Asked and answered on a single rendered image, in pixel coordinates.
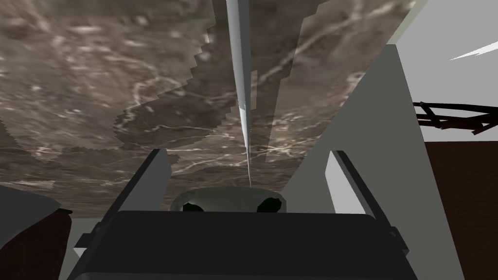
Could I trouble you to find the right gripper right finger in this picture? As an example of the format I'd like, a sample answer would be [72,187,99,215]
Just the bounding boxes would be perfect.
[324,150,391,226]

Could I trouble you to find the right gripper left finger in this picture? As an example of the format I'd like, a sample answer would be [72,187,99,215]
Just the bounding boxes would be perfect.
[98,149,172,226]

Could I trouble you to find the grey rounded object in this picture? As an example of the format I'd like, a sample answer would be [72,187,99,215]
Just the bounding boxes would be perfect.
[169,186,287,214]

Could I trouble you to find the dark wooden rack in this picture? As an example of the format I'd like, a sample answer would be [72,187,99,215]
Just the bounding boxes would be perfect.
[412,101,498,136]

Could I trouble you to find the silver knife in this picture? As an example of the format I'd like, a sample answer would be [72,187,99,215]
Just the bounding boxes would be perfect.
[225,0,253,188]

